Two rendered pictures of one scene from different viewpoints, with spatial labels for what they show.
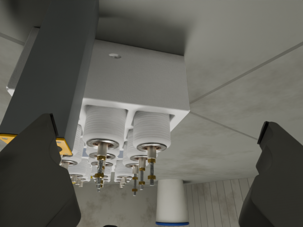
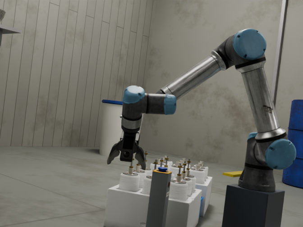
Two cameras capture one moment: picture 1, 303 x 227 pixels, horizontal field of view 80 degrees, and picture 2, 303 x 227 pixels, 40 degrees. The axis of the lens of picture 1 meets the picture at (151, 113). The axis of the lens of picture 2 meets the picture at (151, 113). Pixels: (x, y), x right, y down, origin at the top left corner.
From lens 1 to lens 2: 1.54 m
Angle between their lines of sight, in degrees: 27
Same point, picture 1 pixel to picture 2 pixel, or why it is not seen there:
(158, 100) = (123, 195)
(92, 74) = not seen: hidden behind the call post
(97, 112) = not seen: hidden behind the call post
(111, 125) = (147, 184)
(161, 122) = (123, 185)
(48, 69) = (158, 195)
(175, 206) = (117, 122)
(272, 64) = (48, 217)
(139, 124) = (135, 185)
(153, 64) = (122, 219)
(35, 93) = (161, 186)
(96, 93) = not seen: hidden behind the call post
